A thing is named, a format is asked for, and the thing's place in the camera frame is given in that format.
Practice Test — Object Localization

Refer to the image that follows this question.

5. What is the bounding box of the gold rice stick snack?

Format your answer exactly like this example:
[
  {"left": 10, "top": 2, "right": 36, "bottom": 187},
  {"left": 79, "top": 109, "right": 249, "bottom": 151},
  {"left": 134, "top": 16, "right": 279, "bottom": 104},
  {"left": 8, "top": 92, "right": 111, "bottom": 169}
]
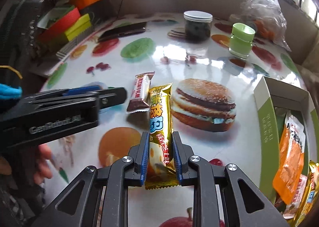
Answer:
[
  {"left": 145, "top": 83, "right": 178, "bottom": 190},
  {"left": 292, "top": 161, "right": 318, "bottom": 226}
]

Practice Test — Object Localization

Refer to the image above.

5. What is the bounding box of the orange silver konjac pouch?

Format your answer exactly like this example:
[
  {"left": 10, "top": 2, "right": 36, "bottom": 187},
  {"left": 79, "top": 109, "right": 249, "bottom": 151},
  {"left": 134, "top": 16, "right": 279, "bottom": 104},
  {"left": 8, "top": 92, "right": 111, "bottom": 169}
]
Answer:
[{"left": 273, "top": 111, "right": 306, "bottom": 204}]

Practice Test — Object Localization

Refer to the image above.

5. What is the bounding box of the person left hand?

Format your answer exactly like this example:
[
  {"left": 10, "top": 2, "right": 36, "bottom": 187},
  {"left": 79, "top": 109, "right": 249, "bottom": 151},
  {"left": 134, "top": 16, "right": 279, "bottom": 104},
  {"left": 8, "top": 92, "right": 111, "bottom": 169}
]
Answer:
[{"left": 33, "top": 144, "right": 52, "bottom": 185}]

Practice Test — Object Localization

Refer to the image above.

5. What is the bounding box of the red white nougat candy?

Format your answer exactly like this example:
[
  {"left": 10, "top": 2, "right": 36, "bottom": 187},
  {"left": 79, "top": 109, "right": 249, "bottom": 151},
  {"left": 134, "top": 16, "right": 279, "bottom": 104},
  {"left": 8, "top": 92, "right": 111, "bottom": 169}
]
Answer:
[{"left": 127, "top": 71, "right": 155, "bottom": 114}]

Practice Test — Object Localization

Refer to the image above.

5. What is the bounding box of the black white striped box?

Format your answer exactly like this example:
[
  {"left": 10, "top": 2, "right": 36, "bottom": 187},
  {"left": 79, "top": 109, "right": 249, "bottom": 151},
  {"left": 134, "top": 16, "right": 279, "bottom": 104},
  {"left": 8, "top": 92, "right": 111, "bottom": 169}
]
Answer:
[{"left": 56, "top": 26, "right": 95, "bottom": 60}]

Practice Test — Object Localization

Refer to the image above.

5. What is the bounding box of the red box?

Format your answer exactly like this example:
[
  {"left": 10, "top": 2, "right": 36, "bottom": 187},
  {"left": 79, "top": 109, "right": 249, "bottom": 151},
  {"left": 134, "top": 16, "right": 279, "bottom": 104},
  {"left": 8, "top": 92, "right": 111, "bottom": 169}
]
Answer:
[{"left": 38, "top": 7, "right": 81, "bottom": 43}]

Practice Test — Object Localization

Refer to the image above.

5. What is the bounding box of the yellow green box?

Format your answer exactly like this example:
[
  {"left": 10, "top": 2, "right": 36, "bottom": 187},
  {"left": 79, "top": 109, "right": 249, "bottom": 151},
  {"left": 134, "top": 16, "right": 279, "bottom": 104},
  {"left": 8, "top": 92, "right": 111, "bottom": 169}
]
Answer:
[{"left": 57, "top": 14, "right": 92, "bottom": 44}]

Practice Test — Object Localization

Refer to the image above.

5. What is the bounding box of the pink white candy wrapper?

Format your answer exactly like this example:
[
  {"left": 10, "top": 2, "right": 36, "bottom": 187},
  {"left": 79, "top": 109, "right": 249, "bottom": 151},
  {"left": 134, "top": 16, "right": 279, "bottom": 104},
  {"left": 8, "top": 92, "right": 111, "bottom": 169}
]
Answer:
[{"left": 283, "top": 174, "right": 307, "bottom": 220}]

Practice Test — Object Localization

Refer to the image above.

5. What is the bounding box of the black smartphone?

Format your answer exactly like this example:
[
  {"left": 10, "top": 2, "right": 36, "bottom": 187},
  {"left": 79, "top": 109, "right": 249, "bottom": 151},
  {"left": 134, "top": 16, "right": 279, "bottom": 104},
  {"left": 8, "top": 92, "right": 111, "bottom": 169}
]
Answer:
[{"left": 97, "top": 22, "right": 147, "bottom": 43}]

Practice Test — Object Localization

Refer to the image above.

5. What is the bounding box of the green white cardboard box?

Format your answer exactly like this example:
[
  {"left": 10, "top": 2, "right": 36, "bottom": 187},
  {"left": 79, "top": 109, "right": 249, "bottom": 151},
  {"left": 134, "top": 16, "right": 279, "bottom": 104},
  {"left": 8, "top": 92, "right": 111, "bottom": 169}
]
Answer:
[{"left": 254, "top": 76, "right": 318, "bottom": 203}]

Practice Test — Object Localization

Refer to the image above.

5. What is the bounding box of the dark jar white lid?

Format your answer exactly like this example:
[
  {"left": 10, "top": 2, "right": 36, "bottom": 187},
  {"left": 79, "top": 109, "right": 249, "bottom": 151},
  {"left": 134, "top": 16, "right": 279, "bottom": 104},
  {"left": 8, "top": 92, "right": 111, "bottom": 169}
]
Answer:
[{"left": 183, "top": 10, "right": 213, "bottom": 42}]

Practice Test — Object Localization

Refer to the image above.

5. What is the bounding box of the green glass jar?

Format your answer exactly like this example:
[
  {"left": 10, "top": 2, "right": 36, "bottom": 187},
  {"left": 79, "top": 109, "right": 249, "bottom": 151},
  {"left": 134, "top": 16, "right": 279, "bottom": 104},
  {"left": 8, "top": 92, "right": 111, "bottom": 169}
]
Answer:
[{"left": 229, "top": 23, "right": 255, "bottom": 59}]

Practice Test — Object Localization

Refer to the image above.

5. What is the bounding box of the clear plastic bag with fruit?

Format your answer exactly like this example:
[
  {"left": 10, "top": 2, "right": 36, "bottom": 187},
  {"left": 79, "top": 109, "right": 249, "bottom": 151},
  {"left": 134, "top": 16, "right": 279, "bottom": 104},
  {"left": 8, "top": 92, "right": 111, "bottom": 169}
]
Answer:
[{"left": 228, "top": 0, "right": 291, "bottom": 51}]

